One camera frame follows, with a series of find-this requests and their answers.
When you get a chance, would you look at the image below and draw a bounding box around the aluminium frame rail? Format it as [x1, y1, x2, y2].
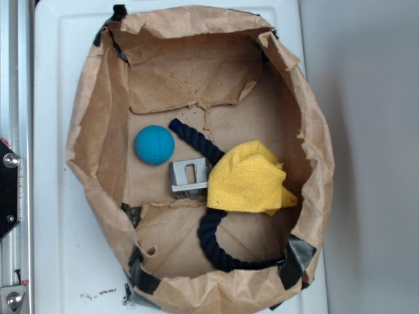
[1, 1, 35, 313]

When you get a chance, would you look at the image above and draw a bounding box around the blue rubber ball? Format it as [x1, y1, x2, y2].
[134, 125, 175, 166]

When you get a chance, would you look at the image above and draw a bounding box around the black mounting plate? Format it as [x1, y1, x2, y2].
[0, 141, 20, 239]

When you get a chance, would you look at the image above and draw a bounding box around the white plastic tray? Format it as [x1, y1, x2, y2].
[32, 1, 331, 313]

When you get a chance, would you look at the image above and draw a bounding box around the dark navy twisted rope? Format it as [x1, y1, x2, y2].
[168, 118, 285, 272]

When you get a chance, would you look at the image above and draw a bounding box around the yellow microfiber cloth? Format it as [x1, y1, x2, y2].
[207, 140, 298, 216]

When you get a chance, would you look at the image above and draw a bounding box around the grey metal bracket block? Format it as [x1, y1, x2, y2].
[170, 158, 211, 200]

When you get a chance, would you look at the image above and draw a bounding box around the brown paper bag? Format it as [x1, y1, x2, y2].
[65, 6, 335, 313]

